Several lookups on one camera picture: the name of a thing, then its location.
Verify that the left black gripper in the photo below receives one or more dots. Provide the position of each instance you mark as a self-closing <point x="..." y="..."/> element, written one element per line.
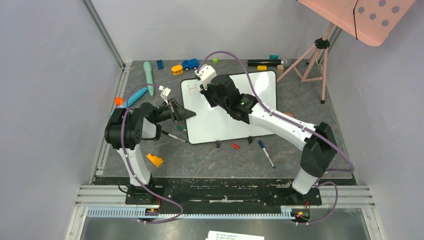
<point x="178" y="113"/>

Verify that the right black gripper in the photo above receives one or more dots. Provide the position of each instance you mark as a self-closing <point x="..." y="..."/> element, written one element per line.
<point x="206" y="90"/>

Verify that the white whiteboard black frame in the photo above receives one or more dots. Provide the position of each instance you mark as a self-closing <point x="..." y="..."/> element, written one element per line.
<point x="213" y="124"/>

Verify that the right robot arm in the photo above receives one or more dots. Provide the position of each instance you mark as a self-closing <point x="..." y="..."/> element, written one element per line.
<point x="317" y="142"/>

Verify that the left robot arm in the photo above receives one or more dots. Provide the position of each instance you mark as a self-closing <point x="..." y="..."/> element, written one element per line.
<point x="125" y="130"/>

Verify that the black whiteboard marker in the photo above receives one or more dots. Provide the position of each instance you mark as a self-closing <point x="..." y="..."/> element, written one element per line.
<point x="173" y="136"/>

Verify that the blue whiteboard marker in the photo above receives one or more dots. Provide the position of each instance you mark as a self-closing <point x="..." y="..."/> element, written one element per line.
<point x="261" y="144"/>

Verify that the blue toy car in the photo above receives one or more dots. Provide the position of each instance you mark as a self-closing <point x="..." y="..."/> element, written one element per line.
<point x="190" y="64"/>

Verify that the yellow oval toy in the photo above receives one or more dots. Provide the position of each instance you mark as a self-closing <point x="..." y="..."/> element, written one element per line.
<point x="177" y="69"/>

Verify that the yellow rectangular block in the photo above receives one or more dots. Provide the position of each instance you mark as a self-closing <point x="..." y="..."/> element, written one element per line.
<point x="261" y="67"/>

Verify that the blue toy crayon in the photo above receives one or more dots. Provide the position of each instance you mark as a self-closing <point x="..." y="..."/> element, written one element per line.
<point x="133" y="98"/>

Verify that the dark blue block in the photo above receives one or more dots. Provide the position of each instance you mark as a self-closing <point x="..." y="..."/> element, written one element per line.
<point x="160" y="64"/>

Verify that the yellow stair block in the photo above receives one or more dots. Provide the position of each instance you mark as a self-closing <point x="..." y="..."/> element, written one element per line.
<point x="157" y="161"/>

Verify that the red marker cap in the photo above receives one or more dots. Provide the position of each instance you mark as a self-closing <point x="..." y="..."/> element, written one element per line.
<point x="235" y="146"/>

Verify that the mint toy crayon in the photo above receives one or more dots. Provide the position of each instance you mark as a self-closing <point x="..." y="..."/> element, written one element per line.
<point x="147" y="67"/>

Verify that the teal block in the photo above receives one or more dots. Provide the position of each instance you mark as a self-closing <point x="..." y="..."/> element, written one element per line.
<point x="273" y="57"/>

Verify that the tan wooden cube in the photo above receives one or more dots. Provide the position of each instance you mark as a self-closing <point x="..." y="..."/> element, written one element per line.
<point x="280" y="68"/>

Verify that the orange small toy piece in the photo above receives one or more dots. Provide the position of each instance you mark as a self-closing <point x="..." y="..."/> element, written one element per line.
<point x="119" y="101"/>

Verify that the orange semicircle brick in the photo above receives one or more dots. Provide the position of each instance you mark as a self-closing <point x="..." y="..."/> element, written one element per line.
<point x="289" y="114"/>

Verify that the black toy microphone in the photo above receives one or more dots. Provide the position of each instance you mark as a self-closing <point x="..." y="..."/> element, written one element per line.
<point x="268" y="62"/>

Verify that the pink tripod stand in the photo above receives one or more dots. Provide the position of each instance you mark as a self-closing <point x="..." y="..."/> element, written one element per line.
<point x="320" y="46"/>

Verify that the white printed paper sheet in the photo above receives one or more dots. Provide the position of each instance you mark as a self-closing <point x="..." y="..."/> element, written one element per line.
<point x="219" y="235"/>

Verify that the pink perforated board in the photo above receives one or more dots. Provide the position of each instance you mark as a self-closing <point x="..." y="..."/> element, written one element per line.
<point x="369" y="21"/>

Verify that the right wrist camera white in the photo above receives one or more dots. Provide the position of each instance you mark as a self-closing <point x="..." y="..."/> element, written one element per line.
<point x="205" y="74"/>

